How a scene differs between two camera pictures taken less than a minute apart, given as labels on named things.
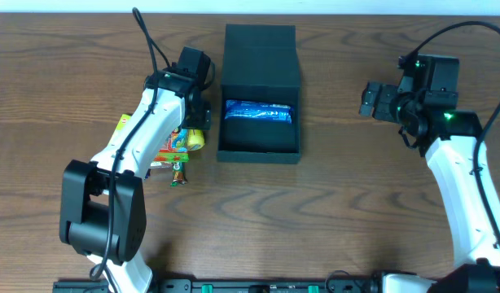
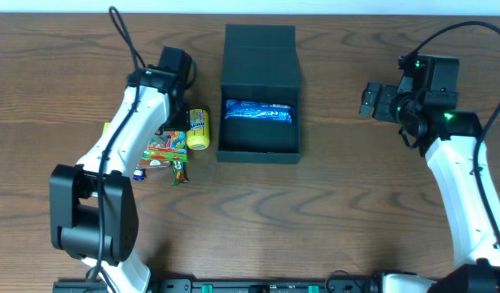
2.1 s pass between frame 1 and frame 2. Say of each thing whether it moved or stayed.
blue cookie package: stayed
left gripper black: moved
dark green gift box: stayed
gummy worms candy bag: stayed
